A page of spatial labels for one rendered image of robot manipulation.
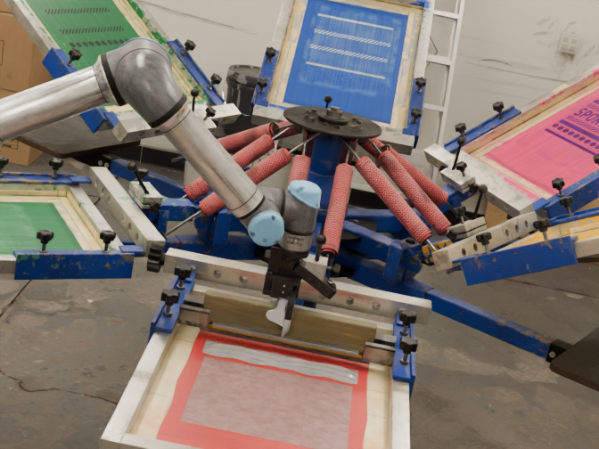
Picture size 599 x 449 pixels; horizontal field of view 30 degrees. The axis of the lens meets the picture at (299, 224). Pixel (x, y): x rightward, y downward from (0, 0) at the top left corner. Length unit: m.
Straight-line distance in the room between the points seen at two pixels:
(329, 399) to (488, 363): 2.73
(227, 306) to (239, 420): 0.38
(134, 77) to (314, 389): 0.79
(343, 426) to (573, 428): 2.53
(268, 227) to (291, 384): 0.38
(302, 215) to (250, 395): 0.41
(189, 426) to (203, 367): 0.26
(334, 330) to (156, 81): 0.75
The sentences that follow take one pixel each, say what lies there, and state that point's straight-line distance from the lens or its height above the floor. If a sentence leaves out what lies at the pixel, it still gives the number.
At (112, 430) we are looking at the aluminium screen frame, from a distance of 2.16.
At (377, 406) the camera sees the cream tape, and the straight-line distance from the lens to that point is 2.48.
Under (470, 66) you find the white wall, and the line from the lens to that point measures 6.64.
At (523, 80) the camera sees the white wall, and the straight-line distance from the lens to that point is 6.69.
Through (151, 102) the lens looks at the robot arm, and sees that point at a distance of 2.24.
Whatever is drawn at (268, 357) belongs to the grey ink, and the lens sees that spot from 2.58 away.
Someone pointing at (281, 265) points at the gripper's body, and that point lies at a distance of 2.55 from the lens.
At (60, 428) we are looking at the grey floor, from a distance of 4.06.
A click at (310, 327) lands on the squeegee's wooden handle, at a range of 2.60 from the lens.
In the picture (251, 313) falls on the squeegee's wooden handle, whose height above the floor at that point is 1.03.
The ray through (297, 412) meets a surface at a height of 0.95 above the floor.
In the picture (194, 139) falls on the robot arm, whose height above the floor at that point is 1.48.
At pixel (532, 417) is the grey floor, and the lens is 4.80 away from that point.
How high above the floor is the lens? 2.11
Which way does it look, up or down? 19 degrees down
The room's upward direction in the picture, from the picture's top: 11 degrees clockwise
